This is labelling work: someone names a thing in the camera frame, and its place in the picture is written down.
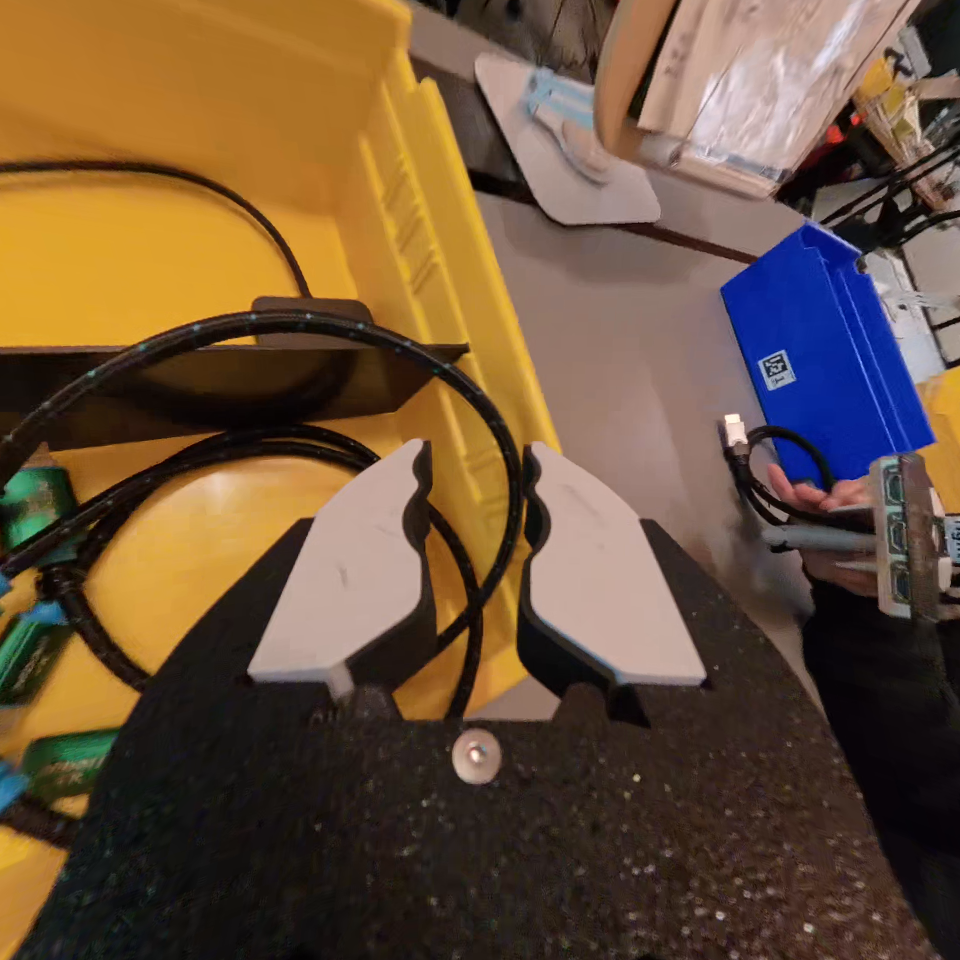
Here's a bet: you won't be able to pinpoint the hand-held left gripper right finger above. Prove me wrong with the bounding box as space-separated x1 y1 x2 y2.
517 439 709 705

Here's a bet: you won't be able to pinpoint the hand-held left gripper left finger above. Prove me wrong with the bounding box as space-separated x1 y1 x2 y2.
246 438 440 702

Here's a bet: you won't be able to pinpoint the silver usb hub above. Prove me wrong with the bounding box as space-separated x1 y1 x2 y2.
868 452 950 624

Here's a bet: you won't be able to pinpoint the black usb hub cable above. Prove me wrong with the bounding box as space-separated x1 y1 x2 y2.
722 412 840 528

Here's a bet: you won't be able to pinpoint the black braided cable teal specks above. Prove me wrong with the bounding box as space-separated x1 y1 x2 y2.
0 311 526 721

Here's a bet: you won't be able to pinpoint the yellow plastic bin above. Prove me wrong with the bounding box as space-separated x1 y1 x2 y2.
916 367 960 470
0 0 564 960

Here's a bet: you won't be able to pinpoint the person's right forearm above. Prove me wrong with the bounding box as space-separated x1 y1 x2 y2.
801 577 960 960

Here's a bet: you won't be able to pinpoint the green hdmi plug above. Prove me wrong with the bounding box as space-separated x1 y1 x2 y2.
22 731 119 805
0 609 70 706
0 457 78 558

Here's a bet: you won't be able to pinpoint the person's right hand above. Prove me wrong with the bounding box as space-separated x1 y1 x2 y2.
766 463 880 597

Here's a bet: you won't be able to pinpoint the blue plastic bin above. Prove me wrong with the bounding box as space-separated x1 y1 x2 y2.
720 221 939 485

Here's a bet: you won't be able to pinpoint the black bin divider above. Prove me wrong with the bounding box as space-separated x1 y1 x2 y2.
0 341 470 451

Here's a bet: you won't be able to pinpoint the grey mat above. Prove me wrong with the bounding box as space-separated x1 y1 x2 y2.
474 52 663 228

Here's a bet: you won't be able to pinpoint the light blue face mask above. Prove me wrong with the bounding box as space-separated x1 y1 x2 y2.
523 66 612 185

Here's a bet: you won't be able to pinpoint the wooden chair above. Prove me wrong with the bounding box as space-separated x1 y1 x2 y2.
592 0 680 155

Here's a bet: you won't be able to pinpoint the black cable adapter box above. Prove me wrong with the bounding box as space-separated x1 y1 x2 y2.
251 294 374 350

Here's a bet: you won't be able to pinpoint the blue cable tie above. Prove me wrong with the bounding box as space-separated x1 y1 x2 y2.
0 577 67 627
0 759 33 817

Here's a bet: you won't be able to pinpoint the black wire rack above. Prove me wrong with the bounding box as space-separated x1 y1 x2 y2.
817 135 960 249

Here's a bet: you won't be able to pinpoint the thin black cable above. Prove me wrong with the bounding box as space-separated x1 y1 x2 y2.
0 161 314 301

